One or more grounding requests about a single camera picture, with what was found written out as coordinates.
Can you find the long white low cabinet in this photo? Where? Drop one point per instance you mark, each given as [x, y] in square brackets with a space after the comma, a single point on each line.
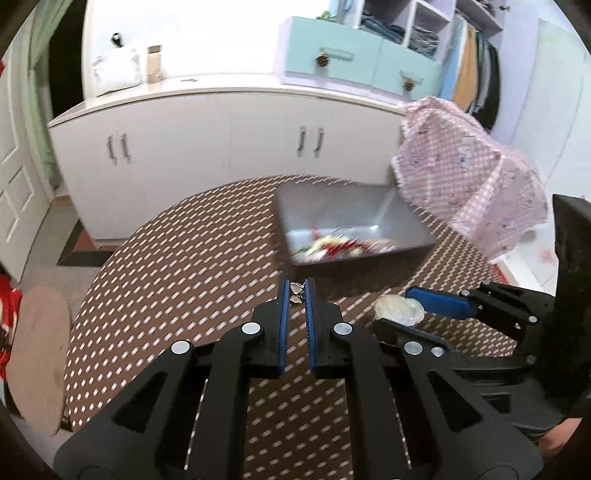
[127, 157]

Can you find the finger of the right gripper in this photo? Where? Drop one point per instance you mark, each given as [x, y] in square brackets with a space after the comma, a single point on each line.
[442, 303]
[410, 339]

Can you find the white tote bag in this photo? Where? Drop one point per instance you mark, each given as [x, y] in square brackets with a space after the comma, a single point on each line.
[115, 67]

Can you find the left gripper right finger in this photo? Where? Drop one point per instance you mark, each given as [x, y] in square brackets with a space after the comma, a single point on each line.
[327, 358]

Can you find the brown polka dot tablecloth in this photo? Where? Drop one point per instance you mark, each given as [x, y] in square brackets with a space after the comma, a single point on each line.
[192, 273]

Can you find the pink checkered cloth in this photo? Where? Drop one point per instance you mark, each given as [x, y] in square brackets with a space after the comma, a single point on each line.
[451, 167]

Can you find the white panel door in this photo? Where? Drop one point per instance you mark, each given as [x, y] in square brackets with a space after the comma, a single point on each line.
[23, 201]

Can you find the person's right hand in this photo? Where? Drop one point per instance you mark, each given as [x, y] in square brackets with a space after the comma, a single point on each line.
[553, 441]

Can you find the teal two-drawer chest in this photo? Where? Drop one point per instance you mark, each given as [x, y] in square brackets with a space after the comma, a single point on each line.
[341, 58]

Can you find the beige jar with lid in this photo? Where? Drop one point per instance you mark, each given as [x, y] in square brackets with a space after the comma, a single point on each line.
[154, 67]

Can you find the small silver earring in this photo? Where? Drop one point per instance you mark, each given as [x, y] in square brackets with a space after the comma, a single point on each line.
[296, 293]

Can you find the black jewelry box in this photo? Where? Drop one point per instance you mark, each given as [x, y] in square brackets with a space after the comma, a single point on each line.
[338, 223]

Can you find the white cubby shelf unit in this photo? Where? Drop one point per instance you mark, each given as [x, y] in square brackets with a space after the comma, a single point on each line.
[423, 26]

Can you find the pale jade stone pendant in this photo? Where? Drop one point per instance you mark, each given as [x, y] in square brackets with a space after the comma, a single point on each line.
[398, 309]

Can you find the hanging clothes row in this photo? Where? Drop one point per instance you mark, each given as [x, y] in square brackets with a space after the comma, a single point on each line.
[471, 73]

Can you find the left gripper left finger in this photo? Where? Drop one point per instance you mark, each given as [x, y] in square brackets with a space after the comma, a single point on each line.
[269, 356]

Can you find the green doorway curtain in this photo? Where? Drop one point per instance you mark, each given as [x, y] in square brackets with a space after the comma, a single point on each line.
[46, 18]

